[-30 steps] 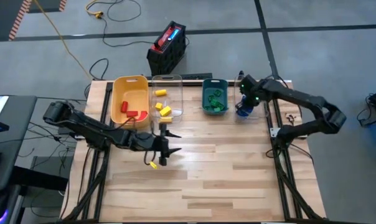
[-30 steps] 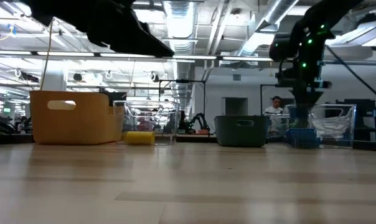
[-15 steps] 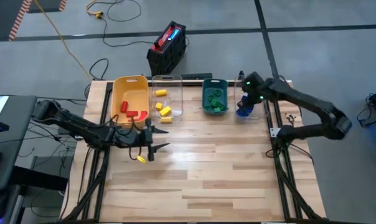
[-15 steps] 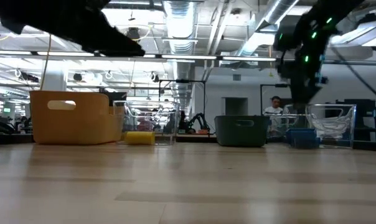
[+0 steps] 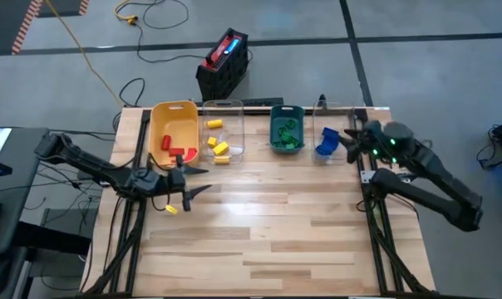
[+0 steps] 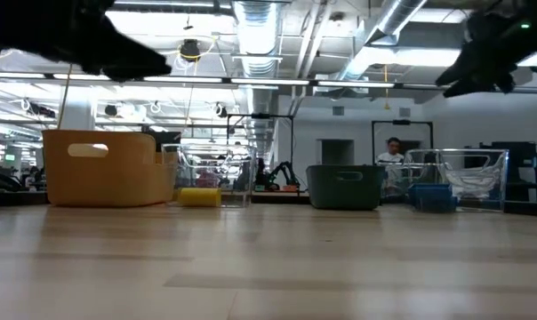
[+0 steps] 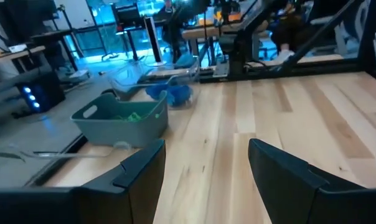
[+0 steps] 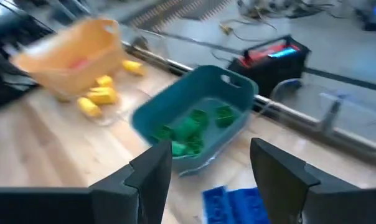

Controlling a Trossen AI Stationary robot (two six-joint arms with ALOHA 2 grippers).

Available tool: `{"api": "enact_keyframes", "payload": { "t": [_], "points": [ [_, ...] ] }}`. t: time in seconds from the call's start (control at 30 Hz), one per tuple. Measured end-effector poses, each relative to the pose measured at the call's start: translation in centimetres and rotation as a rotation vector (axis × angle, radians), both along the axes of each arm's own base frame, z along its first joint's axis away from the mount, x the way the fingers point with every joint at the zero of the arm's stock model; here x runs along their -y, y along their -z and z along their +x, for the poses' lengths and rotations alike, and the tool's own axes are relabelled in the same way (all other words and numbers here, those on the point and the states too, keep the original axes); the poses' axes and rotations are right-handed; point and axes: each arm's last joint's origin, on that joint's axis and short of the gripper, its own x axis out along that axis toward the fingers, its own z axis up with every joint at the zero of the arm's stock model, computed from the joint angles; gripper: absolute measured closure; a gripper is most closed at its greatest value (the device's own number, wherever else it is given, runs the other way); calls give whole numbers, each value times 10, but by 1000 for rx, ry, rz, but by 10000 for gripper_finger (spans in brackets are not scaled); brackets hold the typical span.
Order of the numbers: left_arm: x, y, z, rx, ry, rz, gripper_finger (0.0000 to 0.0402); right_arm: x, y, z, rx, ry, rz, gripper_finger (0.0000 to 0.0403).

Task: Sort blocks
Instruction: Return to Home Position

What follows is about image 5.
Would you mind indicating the dark green toy brick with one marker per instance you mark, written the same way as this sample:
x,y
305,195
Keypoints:
x,y
291,123

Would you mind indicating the teal plastic bin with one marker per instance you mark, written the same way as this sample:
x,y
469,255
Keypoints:
x,y
274,124

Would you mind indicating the long blue toy block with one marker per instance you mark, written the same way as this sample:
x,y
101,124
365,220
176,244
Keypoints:
x,y
328,146

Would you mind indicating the black power strip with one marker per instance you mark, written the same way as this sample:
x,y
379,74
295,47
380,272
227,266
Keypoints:
x,y
259,101

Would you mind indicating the black aluminium table frame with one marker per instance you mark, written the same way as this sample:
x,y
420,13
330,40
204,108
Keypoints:
x,y
141,128
380,257

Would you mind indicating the dark mat striped edge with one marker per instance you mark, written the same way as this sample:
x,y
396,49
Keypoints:
x,y
1,25
64,6

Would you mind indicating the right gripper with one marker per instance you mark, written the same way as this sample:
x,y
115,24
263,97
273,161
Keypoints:
x,y
371,139

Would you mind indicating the small yellow cube block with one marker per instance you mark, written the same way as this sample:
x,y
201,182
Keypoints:
x,y
212,142

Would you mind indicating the clear plastic bin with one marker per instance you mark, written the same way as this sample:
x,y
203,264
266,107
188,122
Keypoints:
x,y
234,124
334,116

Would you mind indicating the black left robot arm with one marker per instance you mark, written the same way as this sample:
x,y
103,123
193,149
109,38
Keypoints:
x,y
89,166

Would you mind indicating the red black power unit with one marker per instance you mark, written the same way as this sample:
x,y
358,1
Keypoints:
x,y
222,52

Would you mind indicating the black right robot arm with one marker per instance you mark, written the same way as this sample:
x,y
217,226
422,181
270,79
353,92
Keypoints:
x,y
442,199

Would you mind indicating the yellow rectangular block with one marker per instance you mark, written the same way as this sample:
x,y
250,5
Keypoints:
x,y
220,148

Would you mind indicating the red cylinder block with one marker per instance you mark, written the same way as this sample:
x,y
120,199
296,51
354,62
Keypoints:
x,y
165,142

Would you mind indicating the small black clamp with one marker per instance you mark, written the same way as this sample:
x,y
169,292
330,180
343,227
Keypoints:
x,y
322,100

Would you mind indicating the yellow plastic bin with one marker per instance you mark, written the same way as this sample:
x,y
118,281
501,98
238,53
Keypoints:
x,y
180,124

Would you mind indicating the black and red toolbox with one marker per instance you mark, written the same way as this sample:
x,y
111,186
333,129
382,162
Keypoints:
x,y
224,83

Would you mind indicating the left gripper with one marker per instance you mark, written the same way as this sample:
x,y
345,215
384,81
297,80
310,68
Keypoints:
x,y
170,182

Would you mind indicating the black side desk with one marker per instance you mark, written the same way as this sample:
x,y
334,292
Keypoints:
x,y
22,166

